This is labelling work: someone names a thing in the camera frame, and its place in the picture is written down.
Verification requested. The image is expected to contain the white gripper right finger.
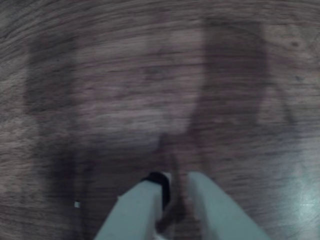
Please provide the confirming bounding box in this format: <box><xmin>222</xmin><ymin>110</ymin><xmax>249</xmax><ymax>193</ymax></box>
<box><xmin>186</xmin><ymin>171</ymin><xmax>273</xmax><ymax>240</ymax></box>

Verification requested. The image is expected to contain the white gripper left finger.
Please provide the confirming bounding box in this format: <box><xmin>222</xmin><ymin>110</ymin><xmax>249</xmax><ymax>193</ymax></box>
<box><xmin>93</xmin><ymin>171</ymin><xmax>174</xmax><ymax>240</ymax></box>

